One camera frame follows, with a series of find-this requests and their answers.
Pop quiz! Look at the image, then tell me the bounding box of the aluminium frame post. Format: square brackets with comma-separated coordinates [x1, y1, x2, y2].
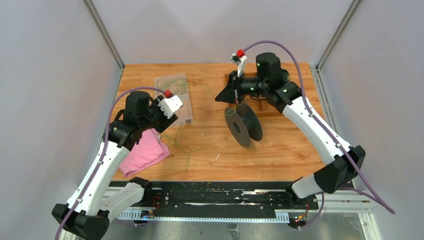
[82, 0, 125, 72]
[309, 0, 363, 132]

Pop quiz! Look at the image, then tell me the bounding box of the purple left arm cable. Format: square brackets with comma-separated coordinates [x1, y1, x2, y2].
[54, 86, 168, 240]

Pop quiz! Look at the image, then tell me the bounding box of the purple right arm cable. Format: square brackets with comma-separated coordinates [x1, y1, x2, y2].
[242, 40, 397, 229]

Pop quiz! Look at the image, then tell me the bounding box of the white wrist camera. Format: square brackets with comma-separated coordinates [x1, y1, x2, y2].
[158, 90, 183, 118]
[230, 49, 247, 77]

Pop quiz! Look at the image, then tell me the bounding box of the green wire bundle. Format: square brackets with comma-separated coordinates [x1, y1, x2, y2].
[160, 124, 208, 173]

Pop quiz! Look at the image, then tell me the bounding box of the aluminium frame post right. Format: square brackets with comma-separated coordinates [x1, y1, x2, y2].
[309, 0, 363, 132]

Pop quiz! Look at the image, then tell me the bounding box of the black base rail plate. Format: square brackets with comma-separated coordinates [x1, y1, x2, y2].
[99, 180, 324, 223]

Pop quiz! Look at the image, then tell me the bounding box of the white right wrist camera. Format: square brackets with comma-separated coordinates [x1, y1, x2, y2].
[230, 49, 247, 77]

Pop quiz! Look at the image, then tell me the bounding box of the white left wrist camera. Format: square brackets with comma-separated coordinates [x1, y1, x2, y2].
[158, 90, 183, 118]

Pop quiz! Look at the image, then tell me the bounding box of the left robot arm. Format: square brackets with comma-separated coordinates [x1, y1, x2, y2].
[51, 87, 183, 240]

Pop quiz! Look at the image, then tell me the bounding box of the pink folded cloth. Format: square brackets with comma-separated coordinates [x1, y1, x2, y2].
[119, 129, 170, 178]

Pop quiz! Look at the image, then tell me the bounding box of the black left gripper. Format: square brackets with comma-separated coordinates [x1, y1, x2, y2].
[139, 95, 178, 133]

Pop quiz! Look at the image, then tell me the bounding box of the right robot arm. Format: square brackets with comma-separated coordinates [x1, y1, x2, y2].
[215, 50, 366, 209]

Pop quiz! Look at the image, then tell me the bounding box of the green wire in box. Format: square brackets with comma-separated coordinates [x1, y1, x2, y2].
[156, 77, 188, 98]

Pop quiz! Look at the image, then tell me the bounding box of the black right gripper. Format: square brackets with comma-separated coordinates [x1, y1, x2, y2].
[214, 70, 267, 105]

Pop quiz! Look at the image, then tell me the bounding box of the clear plastic box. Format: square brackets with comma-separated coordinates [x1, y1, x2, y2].
[153, 73, 193, 128]

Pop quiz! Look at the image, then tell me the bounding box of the aluminium frame post left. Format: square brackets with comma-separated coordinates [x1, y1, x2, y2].
[82, 0, 125, 72]

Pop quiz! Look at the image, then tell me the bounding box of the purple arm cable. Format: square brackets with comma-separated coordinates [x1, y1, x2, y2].
[54, 86, 168, 240]
[242, 40, 397, 229]

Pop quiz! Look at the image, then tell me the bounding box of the wooden compartment tray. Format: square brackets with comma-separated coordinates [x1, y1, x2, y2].
[226, 70, 302, 117]

